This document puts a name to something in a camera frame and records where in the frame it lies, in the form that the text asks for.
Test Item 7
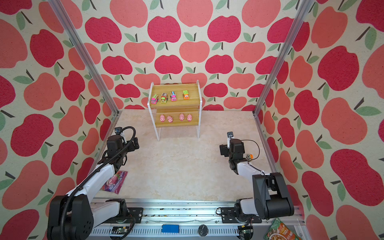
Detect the pink toy pig front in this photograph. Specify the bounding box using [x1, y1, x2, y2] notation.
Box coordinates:
[187, 114, 193, 122]

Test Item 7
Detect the pink toy car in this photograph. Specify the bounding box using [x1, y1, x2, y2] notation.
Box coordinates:
[171, 91, 177, 102]
[150, 94, 159, 105]

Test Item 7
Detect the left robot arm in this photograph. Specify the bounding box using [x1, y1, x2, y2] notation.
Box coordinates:
[46, 126, 142, 240]

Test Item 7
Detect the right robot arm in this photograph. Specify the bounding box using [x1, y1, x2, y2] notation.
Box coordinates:
[220, 138, 295, 223]

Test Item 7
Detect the green orange toy car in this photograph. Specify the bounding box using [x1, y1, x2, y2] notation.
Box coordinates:
[246, 154, 253, 161]

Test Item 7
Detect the purple snack bag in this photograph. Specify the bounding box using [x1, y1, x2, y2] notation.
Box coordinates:
[101, 171, 128, 194]

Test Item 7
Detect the round black knob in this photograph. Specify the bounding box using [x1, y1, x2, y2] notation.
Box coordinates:
[198, 225, 209, 237]

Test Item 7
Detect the green snack bag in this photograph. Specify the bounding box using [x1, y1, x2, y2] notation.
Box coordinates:
[264, 218, 302, 240]

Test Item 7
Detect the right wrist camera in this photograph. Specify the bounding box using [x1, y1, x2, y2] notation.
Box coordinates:
[227, 132, 234, 140]

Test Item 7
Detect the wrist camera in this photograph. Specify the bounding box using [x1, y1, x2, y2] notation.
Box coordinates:
[115, 127, 123, 135]
[227, 132, 234, 140]

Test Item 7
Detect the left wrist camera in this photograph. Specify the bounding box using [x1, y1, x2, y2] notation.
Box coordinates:
[115, 127, 123, 135]

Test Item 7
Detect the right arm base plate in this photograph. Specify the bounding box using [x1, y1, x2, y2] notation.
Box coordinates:
[216, 207, 263, 225]

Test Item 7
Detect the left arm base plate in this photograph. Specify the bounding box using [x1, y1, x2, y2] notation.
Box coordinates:
[127, 207, 144, 224]

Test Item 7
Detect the wooden two-tier shelf white frame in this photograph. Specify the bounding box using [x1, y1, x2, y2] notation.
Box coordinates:
[147, 81, 203, 141]

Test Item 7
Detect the blue block on rail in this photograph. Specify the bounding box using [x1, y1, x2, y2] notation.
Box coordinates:
[162, 225, 180, 234]

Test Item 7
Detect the left aluminium frame post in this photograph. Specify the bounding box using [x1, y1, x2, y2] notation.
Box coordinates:
[48, 0, 120, 117]

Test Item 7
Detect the aluminium frame post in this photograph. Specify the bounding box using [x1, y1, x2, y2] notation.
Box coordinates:
[48, 0, 120, 117]
[253, 0, 315, 119]

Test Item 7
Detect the right aluminium frame post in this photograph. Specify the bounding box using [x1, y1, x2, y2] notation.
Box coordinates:
[253, 0, 315, 119]

